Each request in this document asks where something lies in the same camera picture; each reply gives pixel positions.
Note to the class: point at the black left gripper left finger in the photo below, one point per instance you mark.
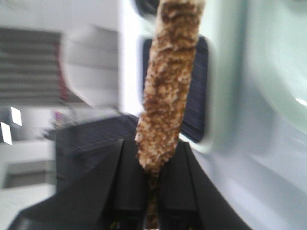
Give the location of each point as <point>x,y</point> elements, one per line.
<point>112,196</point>

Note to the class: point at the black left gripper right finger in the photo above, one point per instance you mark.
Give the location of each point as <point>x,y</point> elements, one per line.
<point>188,200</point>

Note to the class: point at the bread slice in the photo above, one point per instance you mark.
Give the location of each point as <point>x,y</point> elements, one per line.
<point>166,89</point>

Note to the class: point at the green breakfast maker base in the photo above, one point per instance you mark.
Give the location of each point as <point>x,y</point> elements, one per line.
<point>253,140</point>

